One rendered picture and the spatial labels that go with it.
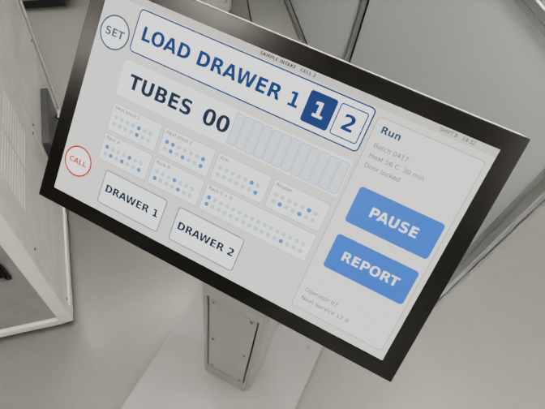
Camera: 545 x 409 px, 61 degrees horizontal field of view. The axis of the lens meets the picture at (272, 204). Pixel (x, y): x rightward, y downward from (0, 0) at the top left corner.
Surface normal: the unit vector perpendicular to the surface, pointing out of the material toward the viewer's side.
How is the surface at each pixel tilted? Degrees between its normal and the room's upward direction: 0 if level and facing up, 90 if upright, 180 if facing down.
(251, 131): 50
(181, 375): 5
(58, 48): 0
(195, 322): 5
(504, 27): 90
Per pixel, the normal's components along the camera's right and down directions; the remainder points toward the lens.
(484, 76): -0.97, 0.11
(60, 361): 0.11, -0.56
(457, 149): -0.27, 0.18
